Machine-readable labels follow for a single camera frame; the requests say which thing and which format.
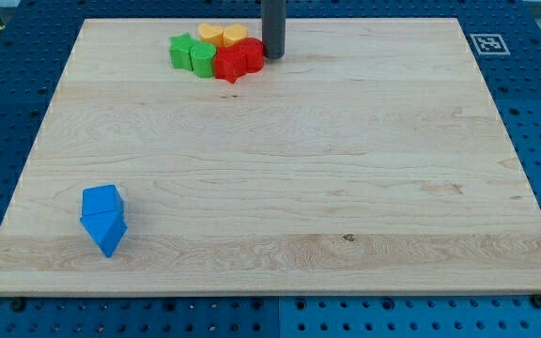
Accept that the light wooden board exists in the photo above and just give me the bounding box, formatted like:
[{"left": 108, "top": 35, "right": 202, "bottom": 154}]
[{"left": 0, "top": 18, "right": 541, "bottom": 297}]

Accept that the red star block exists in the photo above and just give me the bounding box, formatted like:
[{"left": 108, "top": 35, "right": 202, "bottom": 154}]
[{"left": 213, "top": 46, "right": 247, "bottom": 84}]

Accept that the red cylinder block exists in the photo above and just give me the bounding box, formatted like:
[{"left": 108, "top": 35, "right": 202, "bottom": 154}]
[{"left": 237, "top": 38, "right": 264, "bottom": 73}]

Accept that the green cylinder block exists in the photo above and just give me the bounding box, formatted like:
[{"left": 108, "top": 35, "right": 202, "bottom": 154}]
[{"left": 190, "top": 42, "right": 217, "bottom": 78}]

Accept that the yellow rounded block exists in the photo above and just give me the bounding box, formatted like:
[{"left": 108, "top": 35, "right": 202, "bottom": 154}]
[{"left": 223, "top": 23, "right": 249, "bottom": 47}]

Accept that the yellow heart block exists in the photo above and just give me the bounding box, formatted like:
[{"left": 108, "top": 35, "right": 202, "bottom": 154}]
[{"left": 197, "top": 23, "right": 224, "bottom": 47}]

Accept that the green star block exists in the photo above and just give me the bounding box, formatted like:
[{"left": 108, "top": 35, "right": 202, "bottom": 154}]
[{"left": 169, "top": 33, "right": 198, "bottom": 71}]

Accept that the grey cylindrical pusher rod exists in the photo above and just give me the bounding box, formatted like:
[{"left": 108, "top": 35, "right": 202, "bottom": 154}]
[{"left": 261, "top": 0, "right": 286, "bottom": 60}]

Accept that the blue cube block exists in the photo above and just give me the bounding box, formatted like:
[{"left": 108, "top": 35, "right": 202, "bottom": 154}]
[{"left": 82, "top": 184, "right": 124, "bottom": 216}]

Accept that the blue triangular prism block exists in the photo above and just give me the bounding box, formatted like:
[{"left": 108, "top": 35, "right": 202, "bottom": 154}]
[{"left": 80, "top": 211, "right": 128, "bottom": 258}]

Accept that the white fiducial marker tag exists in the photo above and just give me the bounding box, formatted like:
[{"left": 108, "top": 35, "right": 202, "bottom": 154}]
[{"left": 471, "top": 33, "right": 510, "bottom": 55}]

